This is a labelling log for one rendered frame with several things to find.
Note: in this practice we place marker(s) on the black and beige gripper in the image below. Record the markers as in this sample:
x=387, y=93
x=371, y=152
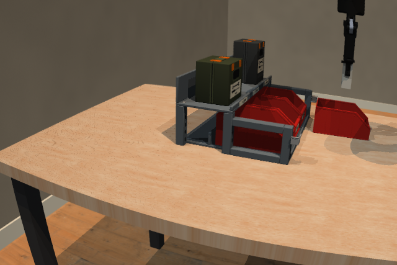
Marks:
x=351, y=8

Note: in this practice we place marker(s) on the black case with orange latches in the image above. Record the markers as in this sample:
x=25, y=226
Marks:
x=252, y=53

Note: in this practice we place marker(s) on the olive green tool case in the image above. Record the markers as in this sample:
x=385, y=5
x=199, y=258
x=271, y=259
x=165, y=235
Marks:
x=218, y=80

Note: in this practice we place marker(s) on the grey metal shelf rack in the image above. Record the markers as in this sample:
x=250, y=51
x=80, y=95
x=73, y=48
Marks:
x=204, y=134

